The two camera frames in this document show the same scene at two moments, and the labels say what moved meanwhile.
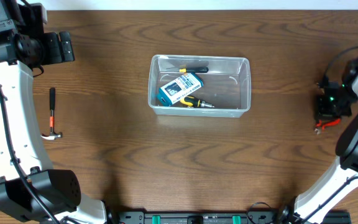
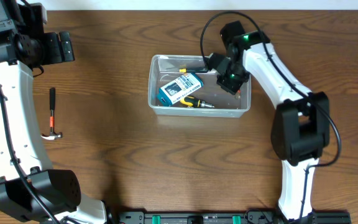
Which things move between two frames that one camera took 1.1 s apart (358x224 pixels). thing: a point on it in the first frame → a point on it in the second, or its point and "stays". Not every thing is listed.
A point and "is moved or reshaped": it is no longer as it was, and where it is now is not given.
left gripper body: (43, 52) stays
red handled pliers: (324, 124) is moved or reshaped
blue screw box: (169, 93) stays
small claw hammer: (53, 135) stays
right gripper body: (337, 104) → (232, 78)
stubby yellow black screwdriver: (192, 101) stays
